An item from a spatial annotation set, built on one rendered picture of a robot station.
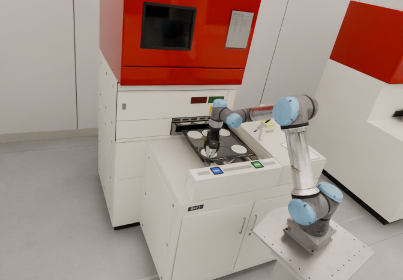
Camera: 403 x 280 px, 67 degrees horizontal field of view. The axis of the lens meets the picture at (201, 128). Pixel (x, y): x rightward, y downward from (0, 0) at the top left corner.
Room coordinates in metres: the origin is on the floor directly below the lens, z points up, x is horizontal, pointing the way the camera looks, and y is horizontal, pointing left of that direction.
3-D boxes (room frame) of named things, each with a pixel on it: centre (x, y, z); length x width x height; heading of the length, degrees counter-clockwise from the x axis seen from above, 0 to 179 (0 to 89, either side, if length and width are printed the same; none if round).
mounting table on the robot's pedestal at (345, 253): (1.12, -0.61, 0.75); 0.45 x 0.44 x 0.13; 43
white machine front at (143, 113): (1.84, 0.17, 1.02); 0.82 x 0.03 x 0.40; 120
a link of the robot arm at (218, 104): (1.54, -0.08, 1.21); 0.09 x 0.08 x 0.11; 41
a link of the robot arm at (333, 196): (1.13, -0.60, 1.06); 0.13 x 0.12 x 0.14; 131
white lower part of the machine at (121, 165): (2.14, 0.34, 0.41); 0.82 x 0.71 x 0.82; 120
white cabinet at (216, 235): (1.69, -0.23, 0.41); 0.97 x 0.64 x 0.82; 120
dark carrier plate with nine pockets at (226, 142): (1.74, -0.11, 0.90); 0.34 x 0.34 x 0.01; 30
